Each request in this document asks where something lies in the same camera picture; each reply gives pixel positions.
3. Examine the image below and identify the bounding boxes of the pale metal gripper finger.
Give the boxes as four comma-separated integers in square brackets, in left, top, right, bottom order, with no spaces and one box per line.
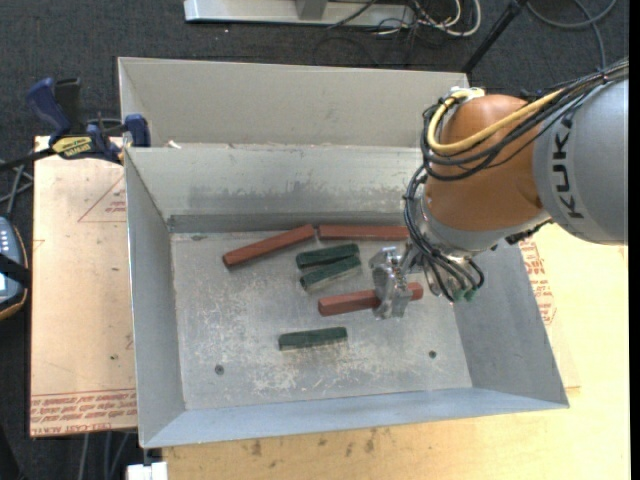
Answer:
[371,266,415,321]
[368,246,401,282]

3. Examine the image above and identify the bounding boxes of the red-brown flat block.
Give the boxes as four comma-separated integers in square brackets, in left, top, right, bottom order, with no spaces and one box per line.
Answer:
[317,224,412,242]
[317,281,425,318]
[222,224,317,270]

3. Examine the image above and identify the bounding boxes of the grey metal bin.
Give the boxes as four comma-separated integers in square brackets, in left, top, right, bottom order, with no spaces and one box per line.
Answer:
[117,56,571,450]

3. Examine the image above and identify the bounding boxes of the dark green flat block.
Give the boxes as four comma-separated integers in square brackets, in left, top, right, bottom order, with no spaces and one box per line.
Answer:
[299,256,363,292]
[277,326,349,353]
[295,242,361,270]

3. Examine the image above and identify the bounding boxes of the brown cardboard board, red print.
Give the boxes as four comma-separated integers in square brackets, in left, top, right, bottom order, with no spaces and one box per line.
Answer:
[29,135,584,439]

